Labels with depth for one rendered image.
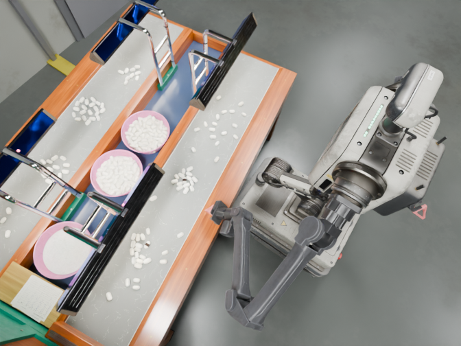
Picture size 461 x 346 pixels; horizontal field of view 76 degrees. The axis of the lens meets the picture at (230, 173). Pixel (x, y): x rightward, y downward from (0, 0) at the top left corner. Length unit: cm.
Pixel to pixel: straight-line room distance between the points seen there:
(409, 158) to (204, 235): 95
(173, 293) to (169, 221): 34
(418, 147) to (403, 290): 169
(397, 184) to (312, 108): 193
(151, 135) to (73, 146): 42
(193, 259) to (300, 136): 157
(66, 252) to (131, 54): 123
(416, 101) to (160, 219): 119
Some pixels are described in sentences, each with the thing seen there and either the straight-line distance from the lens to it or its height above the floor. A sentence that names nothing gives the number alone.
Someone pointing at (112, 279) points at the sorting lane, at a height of 74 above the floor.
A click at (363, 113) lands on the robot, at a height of 145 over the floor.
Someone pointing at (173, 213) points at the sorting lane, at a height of 74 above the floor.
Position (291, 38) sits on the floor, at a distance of 334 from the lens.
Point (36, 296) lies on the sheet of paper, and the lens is 166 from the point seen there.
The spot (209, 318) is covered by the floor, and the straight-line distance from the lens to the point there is 225.
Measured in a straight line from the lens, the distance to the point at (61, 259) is 169.
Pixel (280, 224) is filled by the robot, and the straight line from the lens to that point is 184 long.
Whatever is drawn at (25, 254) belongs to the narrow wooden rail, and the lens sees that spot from 173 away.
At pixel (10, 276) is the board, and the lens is 173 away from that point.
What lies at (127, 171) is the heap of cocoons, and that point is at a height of 75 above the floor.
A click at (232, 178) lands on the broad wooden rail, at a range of 158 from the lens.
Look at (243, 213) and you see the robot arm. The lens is 126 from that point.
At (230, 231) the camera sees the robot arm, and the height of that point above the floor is 96.
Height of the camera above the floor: 224
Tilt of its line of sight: 68 degrees down
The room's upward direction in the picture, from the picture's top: 8 degrees clockwise
